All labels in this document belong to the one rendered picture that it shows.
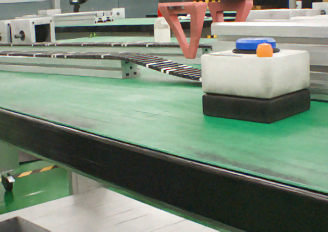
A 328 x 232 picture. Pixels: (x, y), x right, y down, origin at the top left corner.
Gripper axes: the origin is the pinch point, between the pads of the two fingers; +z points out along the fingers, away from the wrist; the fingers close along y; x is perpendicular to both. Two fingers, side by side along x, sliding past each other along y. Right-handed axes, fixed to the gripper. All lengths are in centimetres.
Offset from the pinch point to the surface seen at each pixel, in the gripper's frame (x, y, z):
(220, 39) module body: -4.9, -3.6, -1.7
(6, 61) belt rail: 50, -2, 3
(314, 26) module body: -18.7, -4.5, -3.6
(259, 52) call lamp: -19.4, -16.2, -1.8
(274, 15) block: -1.3, 14.3, -4.2
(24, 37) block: 93, 28, 1
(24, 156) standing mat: 245, 114, 81
